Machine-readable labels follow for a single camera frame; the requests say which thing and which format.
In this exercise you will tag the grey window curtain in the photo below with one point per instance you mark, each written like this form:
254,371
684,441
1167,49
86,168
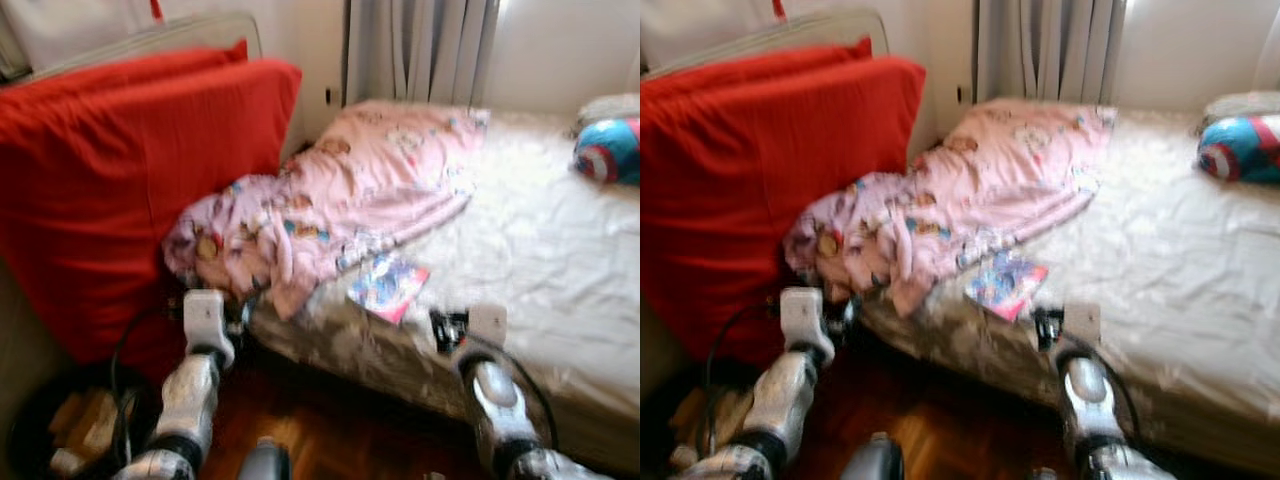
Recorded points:
420,50
1050,50

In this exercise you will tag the bed with grey floral sheet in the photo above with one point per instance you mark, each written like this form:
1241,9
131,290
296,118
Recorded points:
540,260
1170,260

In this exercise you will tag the large red mattress cushion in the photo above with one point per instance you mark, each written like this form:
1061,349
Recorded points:
120,180
760,180

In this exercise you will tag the grey left robot leg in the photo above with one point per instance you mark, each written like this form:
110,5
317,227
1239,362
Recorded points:
265,460
872,460

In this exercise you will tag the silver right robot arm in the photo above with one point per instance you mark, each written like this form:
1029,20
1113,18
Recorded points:
500,400
1090,400

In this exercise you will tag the beige padded headboard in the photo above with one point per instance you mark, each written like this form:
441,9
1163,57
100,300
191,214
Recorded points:
800,34
150,38

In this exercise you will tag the blue red striped shield pillow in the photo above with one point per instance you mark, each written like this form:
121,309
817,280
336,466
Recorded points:
1245,148
612,150

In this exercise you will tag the pink cartoon print blanket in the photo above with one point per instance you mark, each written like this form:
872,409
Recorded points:
370,180
1000,170

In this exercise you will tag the grey pillow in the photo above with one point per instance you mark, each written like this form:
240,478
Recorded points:
1245,105
615,105

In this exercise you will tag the black waste bin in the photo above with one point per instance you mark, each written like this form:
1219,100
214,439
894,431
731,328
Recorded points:
28,425
658,435

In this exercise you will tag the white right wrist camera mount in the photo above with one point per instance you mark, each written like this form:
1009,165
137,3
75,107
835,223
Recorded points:
1082,320
488,322

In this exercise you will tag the colourful comic book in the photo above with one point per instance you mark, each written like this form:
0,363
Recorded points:
1005,285
388,288

